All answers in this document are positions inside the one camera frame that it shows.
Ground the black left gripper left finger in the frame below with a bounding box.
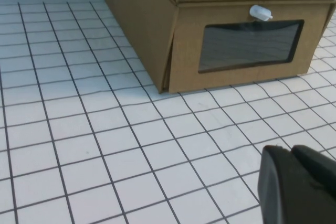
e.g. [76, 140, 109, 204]
[257, 145, 336, 224]

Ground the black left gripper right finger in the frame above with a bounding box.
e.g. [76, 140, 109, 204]
[291, 144, 336, 195]

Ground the cardboard drawer with smooth window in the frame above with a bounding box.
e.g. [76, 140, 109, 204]
[167, 0, 332, 94]

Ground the white knob of smooth-window drawer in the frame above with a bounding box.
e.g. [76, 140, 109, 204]
[249, 4, 274, 23]

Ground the white grid tablecloth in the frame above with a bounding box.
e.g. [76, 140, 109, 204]
[0, 1, 336, 224]

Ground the cardboard shell of smooth-window drawer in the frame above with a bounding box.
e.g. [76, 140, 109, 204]
[104, 0, 336, 94]

